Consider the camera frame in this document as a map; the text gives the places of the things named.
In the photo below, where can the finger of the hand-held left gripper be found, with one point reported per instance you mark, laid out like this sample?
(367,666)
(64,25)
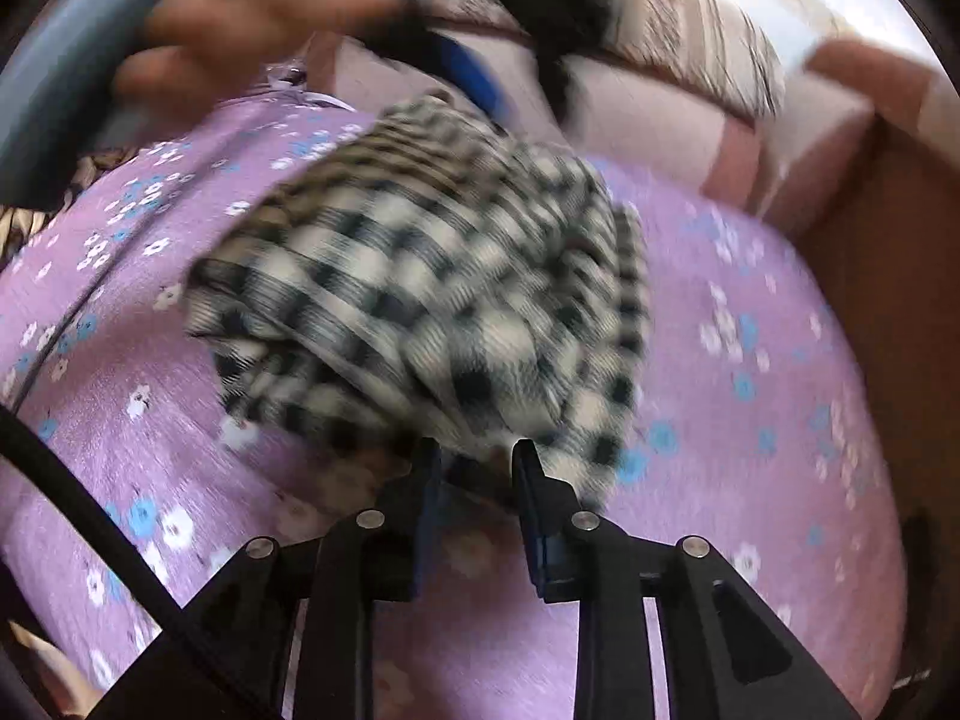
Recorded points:
(469,75)

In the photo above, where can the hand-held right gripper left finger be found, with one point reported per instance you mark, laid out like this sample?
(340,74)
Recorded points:
(426,525)

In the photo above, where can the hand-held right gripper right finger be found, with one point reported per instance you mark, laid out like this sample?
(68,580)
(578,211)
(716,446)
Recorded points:
(534,555)

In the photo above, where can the black white checkered garment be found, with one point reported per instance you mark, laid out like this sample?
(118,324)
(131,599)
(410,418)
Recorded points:
(420,277)

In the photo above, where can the person's left hand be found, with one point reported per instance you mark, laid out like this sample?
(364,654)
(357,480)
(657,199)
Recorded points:
(247,22)

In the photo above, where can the striped pillow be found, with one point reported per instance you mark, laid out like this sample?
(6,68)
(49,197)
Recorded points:
(675,22)

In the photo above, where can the purple floral bedsheet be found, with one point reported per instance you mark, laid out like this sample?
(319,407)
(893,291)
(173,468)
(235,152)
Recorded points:
(750,465)

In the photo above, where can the brown wooden panel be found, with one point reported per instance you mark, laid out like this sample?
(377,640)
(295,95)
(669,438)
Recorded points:
(885,277)

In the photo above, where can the grey round rim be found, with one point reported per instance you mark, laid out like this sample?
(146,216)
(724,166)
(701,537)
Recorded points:
(45,90)

